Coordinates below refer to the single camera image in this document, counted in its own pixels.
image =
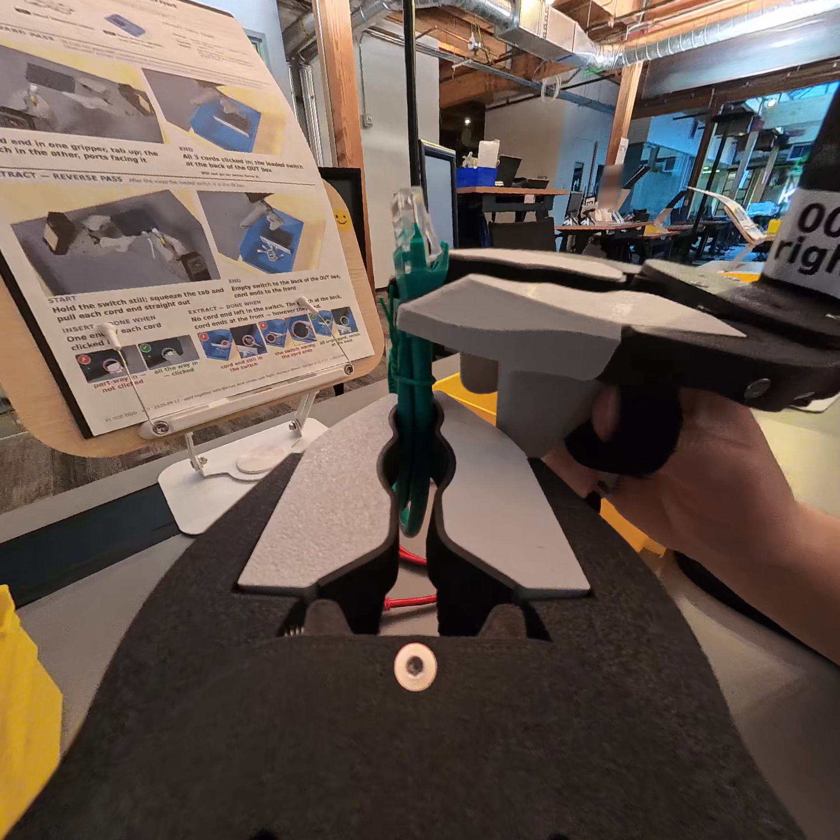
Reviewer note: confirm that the black metal pole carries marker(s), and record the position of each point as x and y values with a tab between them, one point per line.
411	98

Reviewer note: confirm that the grey standing panel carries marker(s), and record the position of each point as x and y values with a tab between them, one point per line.
438	190

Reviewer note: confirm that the person's right hand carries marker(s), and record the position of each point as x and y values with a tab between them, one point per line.
709	485

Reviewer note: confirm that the black framed panel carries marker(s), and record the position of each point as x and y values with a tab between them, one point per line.
348	190

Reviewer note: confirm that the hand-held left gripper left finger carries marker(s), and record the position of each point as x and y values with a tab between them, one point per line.
321	518

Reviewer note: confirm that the metal ceiling duct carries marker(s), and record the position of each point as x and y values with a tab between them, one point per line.
558	33

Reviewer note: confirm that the yellow plastic bin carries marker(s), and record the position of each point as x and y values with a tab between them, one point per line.
466	397
26	709

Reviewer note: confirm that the wooden standing desk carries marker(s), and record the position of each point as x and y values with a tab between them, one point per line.
512	191

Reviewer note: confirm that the wooden post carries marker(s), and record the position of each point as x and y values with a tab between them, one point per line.
341	98

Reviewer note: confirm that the yellow smiley sticker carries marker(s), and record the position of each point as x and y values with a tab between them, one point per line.
341	218

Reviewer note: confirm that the printed instruction sheet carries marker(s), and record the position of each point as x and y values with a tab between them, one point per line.
164	229

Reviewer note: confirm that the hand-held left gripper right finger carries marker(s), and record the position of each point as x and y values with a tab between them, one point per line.
505	525

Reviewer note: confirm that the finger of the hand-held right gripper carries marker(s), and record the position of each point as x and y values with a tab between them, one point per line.
525	321
538	262

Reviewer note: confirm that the black office chair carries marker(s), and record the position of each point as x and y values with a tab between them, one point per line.
522	233

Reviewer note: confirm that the blue plastic crate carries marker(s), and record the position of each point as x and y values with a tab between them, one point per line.
476	177

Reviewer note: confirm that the black flat panel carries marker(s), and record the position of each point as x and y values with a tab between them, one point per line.
79	544

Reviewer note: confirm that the white sheet on stand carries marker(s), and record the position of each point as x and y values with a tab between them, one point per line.
735	213

